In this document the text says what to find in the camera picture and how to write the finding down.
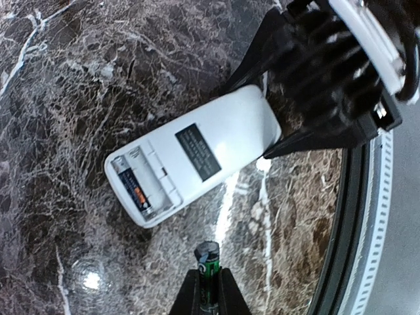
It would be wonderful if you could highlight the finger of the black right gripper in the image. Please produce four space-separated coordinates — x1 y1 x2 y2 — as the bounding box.
221 8 289 94

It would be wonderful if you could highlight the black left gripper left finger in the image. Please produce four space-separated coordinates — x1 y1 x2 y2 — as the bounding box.
169 269 200 315

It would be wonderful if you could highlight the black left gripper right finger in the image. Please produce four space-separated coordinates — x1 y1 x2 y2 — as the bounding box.
218 268 251 315

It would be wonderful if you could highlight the white and red remote control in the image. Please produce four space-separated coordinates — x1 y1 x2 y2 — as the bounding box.
104 85 282 228

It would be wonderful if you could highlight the green black battery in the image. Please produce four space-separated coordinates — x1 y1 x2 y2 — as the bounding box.
112 156 154 220
194 241 221 314

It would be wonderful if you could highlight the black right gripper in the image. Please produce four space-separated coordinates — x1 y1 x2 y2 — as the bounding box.
263 75 402 159

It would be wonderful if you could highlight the white slotted cable duct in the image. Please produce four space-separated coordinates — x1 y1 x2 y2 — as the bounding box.
339 131 394 314

